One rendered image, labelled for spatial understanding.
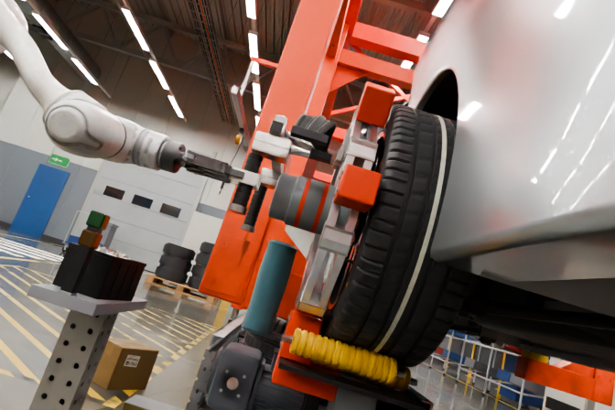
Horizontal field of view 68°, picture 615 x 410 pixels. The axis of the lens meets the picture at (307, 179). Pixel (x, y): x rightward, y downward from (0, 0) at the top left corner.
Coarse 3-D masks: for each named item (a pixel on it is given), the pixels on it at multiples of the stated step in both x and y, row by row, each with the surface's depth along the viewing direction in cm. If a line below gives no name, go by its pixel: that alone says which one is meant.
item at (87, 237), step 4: (84, 232) 114; (88, 232) 114; (92, 232) 114; (96, 232) 114; (80, 236) 114; (84, 236) 114; (88, 236) 114; (92, 236) 114; (96, 236) 114; (100, 236) 116; (80, 240) 113; (84, 240) 113; (88, 240) 113; (92, 240) 113; (96, 240) 114; (100, 240) 116; (84, 244) 113; (88, 244) 113; (92, 244) 113; (96, 244) 115; (92, 248) 115; (96, 248) 116
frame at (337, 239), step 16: (352, 128) 112; (368, 128) 119; (352, 144) 102; (368, 144) 103; (352, 160) 101; (368, 160) 101; (336, 176) 146; (336, 208) 98; (336, 224) 100; (352, 224) 98; (320, 240) 98; (336, 240) 97; (320, 256) 99; (336, 256) 99; (304, 272) 141; (320, 272) 138; (336, 272) 101; (304, 288) 108; (320, 288) 132; (304, 304) 107; (320, 304) 106
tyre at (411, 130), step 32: (384, 128) 121; (416, 128) 105; (448, 128) 107; (384, 160) 100; (416, 160) 97; (448, 160) 99; (384, 192) 94; (416, 192) 94; (384, 224) 92; (416, 224) 93; (384, 256) 92; (416, 256) 92; (352, 288) 95; (384, 288) 94; (416, 288) 93; (448, 288) 93; (352, 320) 99; (384, 320) 98; (416, 320) 96; (448, 320) 95; (384, 352) 108; (416, 352) 102
